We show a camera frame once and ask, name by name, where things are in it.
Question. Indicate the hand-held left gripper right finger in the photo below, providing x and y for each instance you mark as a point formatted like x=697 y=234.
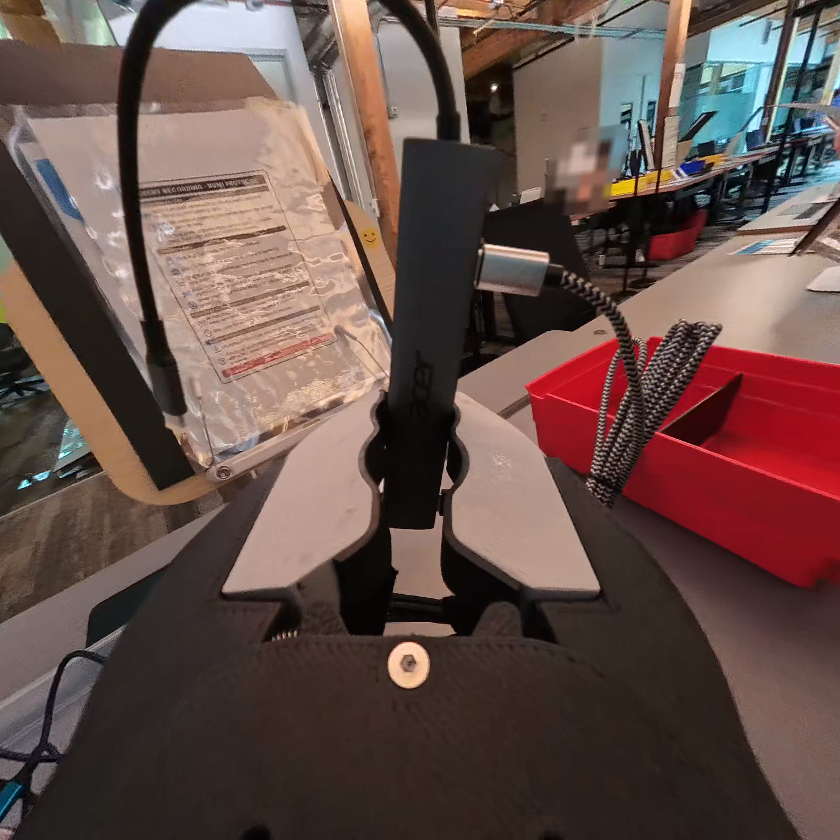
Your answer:
x=518 y=518

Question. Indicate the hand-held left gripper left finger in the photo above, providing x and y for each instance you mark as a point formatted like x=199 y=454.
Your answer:
x=308 y=518

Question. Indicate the red plastic bin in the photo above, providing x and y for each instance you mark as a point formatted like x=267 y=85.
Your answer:
x=754 y=512

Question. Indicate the clear plastic bin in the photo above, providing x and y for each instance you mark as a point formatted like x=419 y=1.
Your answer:
x=19 y=728

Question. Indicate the dark green desk mat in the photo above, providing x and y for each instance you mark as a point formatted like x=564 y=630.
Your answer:
x=124 y=610

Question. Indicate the black office chair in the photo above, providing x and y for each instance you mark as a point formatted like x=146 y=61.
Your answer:
x=538 y=262

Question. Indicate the wooden-edged sign stand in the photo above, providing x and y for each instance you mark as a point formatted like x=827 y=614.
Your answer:
x=229 y=262

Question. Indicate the red storage crate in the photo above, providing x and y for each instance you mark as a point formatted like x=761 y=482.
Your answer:
x=676 y=239

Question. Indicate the blue white paper sheet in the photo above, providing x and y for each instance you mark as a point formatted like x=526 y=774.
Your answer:
x=761 y=248

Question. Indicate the long wooden workbench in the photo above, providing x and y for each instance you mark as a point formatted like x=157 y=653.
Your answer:
x=689 y=174

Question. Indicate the tilted board on stand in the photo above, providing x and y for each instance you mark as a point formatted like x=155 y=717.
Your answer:
x=823 y=279

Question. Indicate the wooden support post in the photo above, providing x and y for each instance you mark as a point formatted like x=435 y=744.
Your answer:
x=367 y=98

